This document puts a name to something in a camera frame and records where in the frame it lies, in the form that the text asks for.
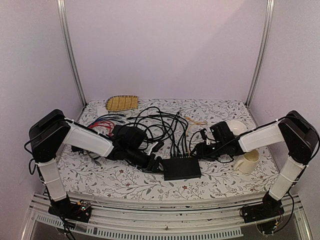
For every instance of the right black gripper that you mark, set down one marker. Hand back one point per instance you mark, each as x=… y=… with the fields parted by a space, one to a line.
x=201 y=151

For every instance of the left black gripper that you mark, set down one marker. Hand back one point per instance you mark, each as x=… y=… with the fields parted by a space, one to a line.
x=148 y=168

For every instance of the black network switch box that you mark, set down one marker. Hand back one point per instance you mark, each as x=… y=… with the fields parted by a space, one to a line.
x=181 y=168

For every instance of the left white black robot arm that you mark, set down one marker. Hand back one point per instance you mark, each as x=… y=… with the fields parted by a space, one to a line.
x=55 y=130

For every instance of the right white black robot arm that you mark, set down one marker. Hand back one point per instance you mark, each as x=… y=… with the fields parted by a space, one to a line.
x=302 y=142

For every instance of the white floral table mat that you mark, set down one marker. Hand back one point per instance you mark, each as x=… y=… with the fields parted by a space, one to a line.
x=86 y=173

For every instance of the white ceramic bowl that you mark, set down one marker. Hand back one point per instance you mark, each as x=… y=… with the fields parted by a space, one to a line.
x=237 y=127

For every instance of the cream ceramic mug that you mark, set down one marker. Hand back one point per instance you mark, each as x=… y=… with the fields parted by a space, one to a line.
x=247 y=162

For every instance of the woven bamboo tray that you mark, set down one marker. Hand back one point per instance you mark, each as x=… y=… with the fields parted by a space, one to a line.
x=122 y=103

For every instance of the white card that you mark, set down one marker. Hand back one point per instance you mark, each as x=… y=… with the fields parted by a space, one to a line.
x=101 y=111

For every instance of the black power adapter box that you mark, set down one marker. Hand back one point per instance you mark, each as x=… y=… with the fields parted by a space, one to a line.
x=77 y=149

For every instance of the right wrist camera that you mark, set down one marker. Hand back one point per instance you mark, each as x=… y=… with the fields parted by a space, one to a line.
x=221 y=132

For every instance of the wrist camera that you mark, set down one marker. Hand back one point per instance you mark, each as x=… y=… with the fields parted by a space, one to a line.
x=131 y=137
x=221 y=132

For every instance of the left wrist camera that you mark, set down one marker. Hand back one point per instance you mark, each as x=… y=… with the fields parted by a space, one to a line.
x=131 y=137

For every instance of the aluminium front rail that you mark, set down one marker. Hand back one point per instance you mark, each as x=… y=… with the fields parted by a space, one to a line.
x=204 y=219

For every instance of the right aluminium frame post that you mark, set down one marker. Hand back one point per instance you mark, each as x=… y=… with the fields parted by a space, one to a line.
x=262 y=50

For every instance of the aluminium frame post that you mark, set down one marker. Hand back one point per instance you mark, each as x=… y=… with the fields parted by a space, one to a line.
x=62 y=13
x=262 y=50

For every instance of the left aluminium frame post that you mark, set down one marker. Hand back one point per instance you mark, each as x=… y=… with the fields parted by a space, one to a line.
x=62 y=13

